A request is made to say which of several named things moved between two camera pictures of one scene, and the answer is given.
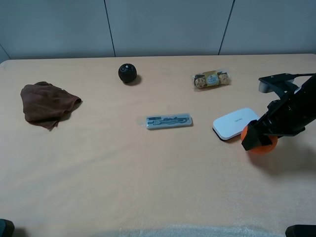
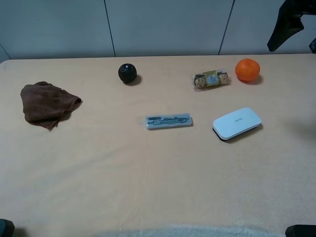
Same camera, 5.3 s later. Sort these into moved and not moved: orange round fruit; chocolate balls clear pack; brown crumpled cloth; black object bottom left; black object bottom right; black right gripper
Moved: orange round fruit; black right gripper
Not moved: black object bottom right; brown crumpled cloth; chocolate balls clear pack; black object bottom left
